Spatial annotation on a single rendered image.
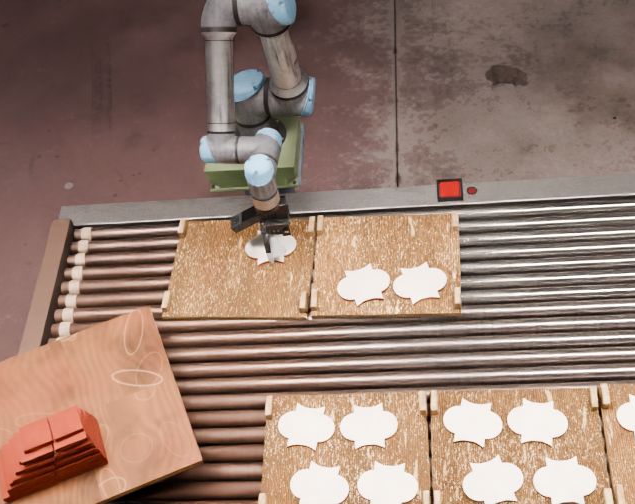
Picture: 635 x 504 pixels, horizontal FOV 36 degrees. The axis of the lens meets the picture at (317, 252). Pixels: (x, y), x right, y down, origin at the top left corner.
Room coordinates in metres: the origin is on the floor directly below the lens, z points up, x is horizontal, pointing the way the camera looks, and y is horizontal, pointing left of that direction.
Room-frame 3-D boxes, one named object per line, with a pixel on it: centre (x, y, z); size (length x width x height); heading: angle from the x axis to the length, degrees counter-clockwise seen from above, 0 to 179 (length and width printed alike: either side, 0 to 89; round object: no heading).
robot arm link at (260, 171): (1.80, 0.11, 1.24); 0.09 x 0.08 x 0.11; 164
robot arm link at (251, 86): (2.26, 0.11, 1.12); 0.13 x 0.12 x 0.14; 74
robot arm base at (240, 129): (2.25, 0.12, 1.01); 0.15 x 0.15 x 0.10
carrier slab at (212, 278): (1.76, 0.22, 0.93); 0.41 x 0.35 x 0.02; 76
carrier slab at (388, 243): (1.67, -0.19, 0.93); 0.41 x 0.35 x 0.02; 78
